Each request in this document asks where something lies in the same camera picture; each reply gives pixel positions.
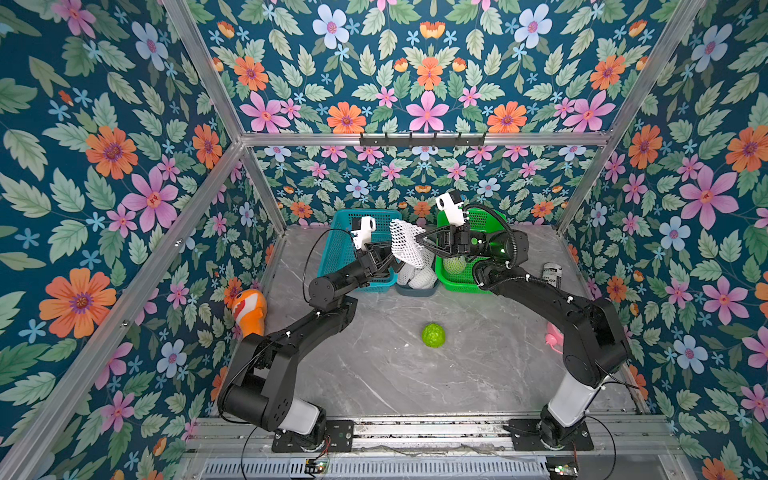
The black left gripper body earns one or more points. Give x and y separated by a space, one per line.
372 263

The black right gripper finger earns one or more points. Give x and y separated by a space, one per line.
436 249
437 235

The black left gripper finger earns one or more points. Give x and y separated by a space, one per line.
387 248
392 266

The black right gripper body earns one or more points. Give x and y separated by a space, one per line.
443 239

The white foam net sleeve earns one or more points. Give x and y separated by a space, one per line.
454 266
404 244

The green custard apple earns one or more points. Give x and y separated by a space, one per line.
433 335

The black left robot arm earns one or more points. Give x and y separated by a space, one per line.
260 385

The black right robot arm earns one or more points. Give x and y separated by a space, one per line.
594 343

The grey bin of nets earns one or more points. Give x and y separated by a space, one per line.
405 290

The pile of white foam nets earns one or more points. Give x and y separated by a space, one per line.
416 278

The bright green plastic basket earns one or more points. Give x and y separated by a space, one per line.
504 245

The teal plastic basket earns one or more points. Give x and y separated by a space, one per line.
339 249

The striped drink can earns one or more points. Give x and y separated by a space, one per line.
552 273

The orange clownfish toy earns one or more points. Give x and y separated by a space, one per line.
250 311

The pink alarm clock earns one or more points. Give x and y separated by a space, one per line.
554 338

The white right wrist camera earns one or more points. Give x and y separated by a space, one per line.
451 205

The black hook rail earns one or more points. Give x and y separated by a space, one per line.
408 140

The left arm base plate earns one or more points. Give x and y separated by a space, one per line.
328 436

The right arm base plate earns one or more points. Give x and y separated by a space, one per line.
547 434

